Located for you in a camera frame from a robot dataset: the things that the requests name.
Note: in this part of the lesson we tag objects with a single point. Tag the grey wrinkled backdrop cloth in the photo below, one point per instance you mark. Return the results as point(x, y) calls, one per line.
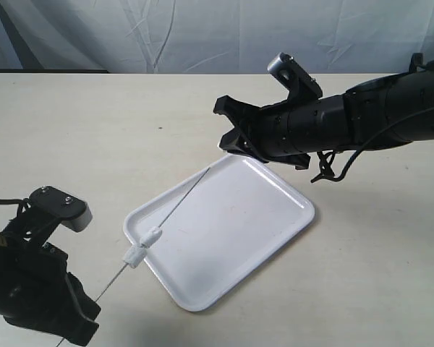
point(214, 37)

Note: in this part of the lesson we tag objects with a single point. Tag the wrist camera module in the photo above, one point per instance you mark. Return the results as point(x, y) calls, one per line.
point(302, 88)
point(43, 211)

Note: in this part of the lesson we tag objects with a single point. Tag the white rectangular plastic tray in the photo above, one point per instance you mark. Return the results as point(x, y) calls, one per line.
point(218, 226)

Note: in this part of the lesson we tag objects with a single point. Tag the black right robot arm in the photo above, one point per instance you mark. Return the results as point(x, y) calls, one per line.
point(378, 114)

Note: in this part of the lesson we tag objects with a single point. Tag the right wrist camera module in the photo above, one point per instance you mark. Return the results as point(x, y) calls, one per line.
point(302, 88)

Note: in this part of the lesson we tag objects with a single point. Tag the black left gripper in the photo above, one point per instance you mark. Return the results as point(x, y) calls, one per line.
point(38, 293)

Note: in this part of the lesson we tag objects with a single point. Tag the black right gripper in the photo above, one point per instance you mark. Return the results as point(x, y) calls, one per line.
point(274, 133)

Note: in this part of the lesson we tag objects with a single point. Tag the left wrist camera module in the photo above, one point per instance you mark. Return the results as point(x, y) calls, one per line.
point(43, 211)

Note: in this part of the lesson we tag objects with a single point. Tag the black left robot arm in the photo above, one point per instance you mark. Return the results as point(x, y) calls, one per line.
point(37, 292)

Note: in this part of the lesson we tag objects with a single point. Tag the white marshmallow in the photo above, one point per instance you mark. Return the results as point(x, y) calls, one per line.
point(150, 237)
point(134, 256)

